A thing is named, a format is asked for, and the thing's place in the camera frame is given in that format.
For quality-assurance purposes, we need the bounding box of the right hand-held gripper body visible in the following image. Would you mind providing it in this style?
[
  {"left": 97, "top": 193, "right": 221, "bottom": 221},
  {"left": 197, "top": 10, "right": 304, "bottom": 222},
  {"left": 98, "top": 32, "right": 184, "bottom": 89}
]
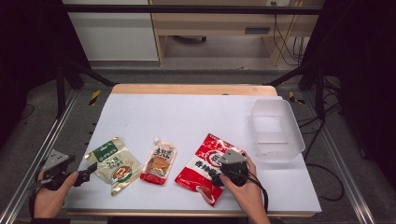
[{"left": 217, "top": 148, "right": 250, "bottom": 188}]

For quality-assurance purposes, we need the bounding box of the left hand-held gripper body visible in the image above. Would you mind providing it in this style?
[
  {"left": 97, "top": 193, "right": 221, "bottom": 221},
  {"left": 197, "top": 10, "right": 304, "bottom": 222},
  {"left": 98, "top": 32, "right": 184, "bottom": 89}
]
[{"left": 39, "top": 148, "right": 77, "bottom": 191}]

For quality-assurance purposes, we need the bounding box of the red and white seasoning packet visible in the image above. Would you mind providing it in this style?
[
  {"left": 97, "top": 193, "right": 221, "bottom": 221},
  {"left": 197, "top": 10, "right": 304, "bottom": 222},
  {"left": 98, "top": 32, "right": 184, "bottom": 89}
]
[{"left": 174, "top": 133, "right": 247, "bottom": 207}]

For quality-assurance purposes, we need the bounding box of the green and gold sauce packet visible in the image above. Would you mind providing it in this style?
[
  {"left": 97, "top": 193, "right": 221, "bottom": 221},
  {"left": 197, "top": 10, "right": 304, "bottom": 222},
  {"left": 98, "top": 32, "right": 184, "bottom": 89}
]
[{"left": 84, "top": 136, "right": 144, "bottom": 197}]

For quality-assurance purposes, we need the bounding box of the clear plastic container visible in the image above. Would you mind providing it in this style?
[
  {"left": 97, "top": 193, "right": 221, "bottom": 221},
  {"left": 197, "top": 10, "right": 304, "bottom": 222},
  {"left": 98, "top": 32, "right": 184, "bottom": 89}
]
[{"left": 250, "top": 97, "right": 306, "bottom": 163}]

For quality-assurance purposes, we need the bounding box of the orange spout pouch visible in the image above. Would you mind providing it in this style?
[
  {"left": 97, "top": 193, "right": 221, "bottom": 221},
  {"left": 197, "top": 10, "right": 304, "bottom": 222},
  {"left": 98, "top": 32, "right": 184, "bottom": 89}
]
[{"left": 139, "top": 137, "right": 177, "bottom": 186}]

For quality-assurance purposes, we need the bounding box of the person's right hand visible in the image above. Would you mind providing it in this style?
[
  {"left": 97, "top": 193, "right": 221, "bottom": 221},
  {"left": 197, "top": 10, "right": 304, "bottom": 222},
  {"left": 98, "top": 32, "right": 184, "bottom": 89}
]
[{"left": 219, "top": 151, "right": 265, "bottom": 210}]

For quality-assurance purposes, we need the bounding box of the person's left hand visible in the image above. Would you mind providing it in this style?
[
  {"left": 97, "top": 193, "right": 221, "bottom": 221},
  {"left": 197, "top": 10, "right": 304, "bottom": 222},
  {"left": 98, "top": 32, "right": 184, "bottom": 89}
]
[{"left": 33, "top": 170, "right": 79, "bottom": 219}]

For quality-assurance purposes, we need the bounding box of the white table cover sheet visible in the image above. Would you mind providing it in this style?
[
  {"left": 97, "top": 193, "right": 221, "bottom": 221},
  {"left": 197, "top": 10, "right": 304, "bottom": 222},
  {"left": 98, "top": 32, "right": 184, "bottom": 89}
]
[{"left": 60, "top": 92, "right": 322, "bottom": 214}]

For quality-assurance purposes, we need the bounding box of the black metal stand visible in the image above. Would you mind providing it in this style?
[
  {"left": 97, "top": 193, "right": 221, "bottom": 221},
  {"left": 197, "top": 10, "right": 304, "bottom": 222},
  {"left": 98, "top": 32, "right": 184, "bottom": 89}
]
[
  {"left": 55, "top": 59, "right": 116, "bottom": 119},
  {"left": 264, "top": 60, "right": 326, "bottom": 122}
]

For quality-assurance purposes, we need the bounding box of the yellow and black floor tape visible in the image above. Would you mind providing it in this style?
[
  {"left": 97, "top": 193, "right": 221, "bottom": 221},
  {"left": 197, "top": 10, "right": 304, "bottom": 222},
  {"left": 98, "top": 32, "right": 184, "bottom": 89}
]
[
  {"left": 89, "top": 90, "right": 102, "bottom": 106},
  {"left": 288, "top": 91, "right": 306, "bottom": 105}
]

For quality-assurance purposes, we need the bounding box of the wooden table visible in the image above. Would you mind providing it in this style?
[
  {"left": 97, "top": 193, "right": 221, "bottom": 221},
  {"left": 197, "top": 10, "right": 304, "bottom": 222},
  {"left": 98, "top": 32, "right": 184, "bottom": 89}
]
[{"left": 66, "top": 83, "right": 316, "bottom": 218}]

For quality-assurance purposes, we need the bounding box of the black curtain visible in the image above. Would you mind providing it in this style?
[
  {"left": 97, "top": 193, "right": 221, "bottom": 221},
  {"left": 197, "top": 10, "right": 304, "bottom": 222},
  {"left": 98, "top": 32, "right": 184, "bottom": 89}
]
[
  {"left": 0, "top": 0, "right": 92, "bottom": 147},
  {"left": 300, "top": 0, "right": 396, "bottom": 188}
]

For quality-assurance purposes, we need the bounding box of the white cabinet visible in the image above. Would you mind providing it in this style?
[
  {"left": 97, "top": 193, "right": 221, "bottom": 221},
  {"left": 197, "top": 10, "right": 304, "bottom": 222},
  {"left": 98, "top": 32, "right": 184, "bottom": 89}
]
[{"left": 62, "top": 0, "right": 160, "bottom": 63}]

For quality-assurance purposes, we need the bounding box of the grey desk label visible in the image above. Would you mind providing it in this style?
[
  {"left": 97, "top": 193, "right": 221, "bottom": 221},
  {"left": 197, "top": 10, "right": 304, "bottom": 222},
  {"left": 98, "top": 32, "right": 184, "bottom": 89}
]
[{"left": 244, "top": 27, "right": 271, "bottom": 35}]

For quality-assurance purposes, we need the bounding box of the light wooden desk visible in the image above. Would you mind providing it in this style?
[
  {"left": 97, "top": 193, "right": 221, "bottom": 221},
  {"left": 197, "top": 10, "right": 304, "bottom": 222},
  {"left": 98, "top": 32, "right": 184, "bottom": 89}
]
[{"left": 148, "top": 0, "right": 325, "bottom": 67}]

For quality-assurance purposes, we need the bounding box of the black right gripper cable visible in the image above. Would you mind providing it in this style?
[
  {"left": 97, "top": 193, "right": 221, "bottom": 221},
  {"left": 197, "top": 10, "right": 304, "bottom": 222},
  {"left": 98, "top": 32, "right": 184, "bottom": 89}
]
[{"left": 247, "top": 171, "right": 269, "bottom": 214}]

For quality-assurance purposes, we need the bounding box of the bundle of hanging black cables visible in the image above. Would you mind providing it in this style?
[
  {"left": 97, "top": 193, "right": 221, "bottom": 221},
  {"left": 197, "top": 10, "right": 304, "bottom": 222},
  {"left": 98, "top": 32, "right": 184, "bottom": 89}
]
[{"left": 272, "top": 13, "right": 307, "bottom": 67}]

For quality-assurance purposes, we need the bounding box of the black horizontal frame bar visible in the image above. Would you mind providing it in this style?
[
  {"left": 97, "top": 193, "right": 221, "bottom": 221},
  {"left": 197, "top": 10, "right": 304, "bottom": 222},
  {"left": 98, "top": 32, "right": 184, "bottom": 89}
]
[{"left": 60, "top": 4, "right": 325, "bottom": 16}]

